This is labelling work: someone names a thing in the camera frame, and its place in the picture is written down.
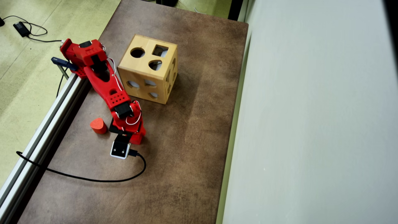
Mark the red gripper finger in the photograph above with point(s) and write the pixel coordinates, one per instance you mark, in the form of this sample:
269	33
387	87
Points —
142	132

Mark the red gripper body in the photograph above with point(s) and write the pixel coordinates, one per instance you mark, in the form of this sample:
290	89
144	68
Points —
139	136

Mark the red wooden cube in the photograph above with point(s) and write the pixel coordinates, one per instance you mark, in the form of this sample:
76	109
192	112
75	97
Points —
134	140

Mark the red robot arm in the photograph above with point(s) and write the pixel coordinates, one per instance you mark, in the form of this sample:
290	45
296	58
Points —
102	84

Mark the wooden shape sorter box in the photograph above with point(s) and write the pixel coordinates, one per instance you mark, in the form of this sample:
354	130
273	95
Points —
140	74

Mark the red rounded triangular block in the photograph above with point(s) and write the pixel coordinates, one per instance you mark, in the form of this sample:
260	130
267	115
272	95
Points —
99	126

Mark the blue table clamp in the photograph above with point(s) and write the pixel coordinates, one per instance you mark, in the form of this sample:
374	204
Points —
63	63

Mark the black power adapter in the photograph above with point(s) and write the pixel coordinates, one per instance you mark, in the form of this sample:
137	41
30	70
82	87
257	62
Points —
21	28

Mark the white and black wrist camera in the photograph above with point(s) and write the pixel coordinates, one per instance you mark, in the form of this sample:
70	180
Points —
120	148

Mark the aluminium profile rail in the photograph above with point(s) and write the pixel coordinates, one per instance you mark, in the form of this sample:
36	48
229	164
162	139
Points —
37	137

